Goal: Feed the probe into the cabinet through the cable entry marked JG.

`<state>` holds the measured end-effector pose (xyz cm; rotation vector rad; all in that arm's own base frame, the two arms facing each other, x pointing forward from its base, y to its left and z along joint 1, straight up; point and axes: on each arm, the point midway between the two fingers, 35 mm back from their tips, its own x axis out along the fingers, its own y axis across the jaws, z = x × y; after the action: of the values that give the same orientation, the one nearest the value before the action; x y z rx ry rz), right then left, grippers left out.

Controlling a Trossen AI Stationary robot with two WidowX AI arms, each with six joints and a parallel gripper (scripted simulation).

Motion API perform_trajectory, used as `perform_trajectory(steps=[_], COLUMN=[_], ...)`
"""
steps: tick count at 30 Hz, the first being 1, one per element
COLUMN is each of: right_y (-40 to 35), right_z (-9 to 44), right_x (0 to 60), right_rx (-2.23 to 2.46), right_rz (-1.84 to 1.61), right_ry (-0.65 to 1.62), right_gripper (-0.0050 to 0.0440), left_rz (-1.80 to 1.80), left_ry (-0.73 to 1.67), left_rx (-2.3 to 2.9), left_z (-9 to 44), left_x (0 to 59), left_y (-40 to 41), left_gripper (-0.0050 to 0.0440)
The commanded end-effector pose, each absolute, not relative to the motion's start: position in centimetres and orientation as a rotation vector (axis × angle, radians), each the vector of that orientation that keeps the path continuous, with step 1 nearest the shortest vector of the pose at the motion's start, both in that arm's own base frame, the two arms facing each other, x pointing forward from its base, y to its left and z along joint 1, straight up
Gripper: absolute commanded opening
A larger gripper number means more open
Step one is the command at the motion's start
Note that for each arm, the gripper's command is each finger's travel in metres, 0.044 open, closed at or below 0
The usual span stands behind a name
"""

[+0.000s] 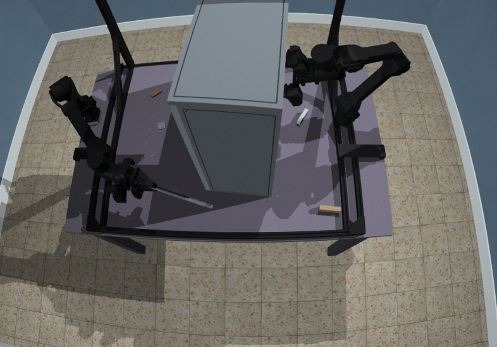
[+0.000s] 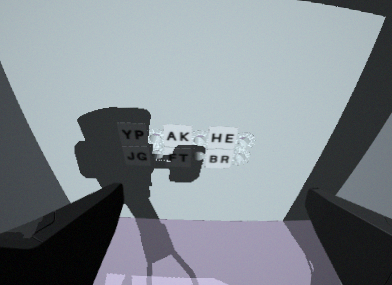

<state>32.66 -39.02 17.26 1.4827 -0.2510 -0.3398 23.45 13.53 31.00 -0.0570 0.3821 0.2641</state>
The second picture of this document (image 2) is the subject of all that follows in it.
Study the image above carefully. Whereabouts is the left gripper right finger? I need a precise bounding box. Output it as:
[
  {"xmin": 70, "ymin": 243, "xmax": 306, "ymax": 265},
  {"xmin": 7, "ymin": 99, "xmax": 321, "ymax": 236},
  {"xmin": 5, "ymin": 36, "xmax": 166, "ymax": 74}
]
[{"xmin": 305, "ymin": 188, "xmax": 392, "ymax": 285}]

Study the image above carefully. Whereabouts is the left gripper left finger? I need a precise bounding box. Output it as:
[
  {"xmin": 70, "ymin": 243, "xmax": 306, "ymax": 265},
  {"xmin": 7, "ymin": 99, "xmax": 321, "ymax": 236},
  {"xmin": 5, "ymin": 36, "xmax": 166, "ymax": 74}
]
[{"xmin": 0, "ymin": 183, "xmax": 124, "ymax": 285}]

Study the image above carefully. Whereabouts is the tall grey cabinet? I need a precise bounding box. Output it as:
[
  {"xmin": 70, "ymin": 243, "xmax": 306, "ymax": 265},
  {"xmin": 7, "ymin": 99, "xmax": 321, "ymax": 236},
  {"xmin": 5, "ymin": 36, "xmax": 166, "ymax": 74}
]
[{"xmin": 0, "ymin": 62, "xmax": 392, "ymax": 233}]

